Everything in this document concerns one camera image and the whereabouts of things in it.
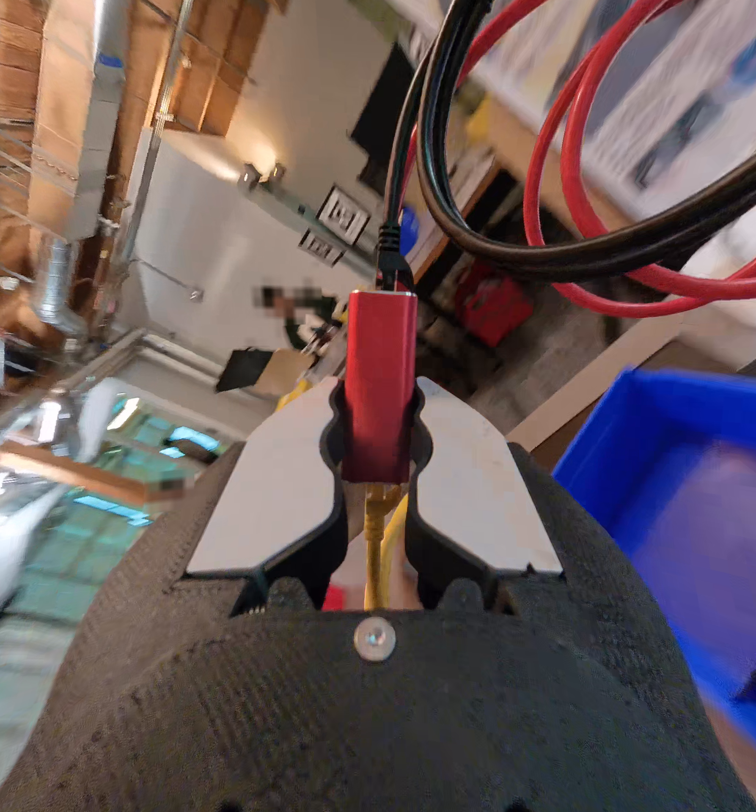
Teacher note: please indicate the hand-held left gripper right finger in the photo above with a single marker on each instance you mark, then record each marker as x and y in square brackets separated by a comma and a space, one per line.
[479, 501]

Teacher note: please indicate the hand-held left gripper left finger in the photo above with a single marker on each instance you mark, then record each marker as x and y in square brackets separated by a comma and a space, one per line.
[270, 501]

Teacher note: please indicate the red ethernet splitter box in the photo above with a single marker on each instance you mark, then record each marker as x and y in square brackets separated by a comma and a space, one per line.
[378, 380]

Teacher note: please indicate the blue plastic bin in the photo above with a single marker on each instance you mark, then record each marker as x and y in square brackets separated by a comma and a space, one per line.
[701, 507]

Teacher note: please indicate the red fabric bag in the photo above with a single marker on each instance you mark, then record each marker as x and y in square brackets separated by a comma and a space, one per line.
[495, 308]

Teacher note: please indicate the black monitor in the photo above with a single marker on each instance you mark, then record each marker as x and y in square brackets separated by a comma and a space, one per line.
[384, 108]

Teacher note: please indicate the framed wall marker sign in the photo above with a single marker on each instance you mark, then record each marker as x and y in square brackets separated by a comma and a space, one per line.
[345, 214]
[322, 248]

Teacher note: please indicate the silver air duct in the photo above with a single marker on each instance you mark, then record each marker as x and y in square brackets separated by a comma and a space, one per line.
[98, 127]

